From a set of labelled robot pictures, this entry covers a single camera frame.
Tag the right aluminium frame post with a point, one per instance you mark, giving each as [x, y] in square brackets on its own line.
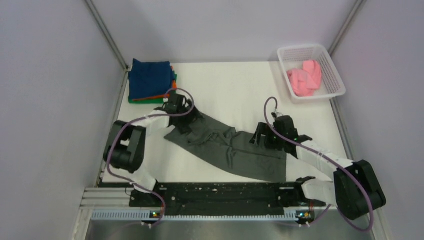
[356, 9]

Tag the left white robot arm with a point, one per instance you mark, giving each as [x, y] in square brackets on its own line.
[126, 143]

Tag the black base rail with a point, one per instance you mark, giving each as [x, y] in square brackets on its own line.
[224, 199]

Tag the folded orange t-shirt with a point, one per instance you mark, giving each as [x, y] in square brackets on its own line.
[151, 83]

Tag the white plastic basket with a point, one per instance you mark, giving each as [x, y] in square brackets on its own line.
[293, 56]

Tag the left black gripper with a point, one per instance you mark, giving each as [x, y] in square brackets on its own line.
[191, 118]

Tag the left aluminium frame post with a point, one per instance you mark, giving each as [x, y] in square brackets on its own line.
[106, 33]

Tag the aluminium frame post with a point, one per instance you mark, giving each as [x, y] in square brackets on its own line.
[356, 9]
[106, 33]

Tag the dark grey t-shirt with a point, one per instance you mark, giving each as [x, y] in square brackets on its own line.
[227, 149]

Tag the folded navy blue t-shirt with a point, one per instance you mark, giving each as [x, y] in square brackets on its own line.
[136, 63]

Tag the white slotted cable duct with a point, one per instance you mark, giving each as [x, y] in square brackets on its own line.
[144, 215]

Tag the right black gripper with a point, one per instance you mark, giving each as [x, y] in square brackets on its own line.
[263, 129]

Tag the pink t-shirt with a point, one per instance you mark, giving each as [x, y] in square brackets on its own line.
[306, 80]

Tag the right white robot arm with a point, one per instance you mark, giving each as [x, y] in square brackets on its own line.
[353, 187]

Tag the folded green t-shirt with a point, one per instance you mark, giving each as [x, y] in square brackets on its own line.
[158, 99]

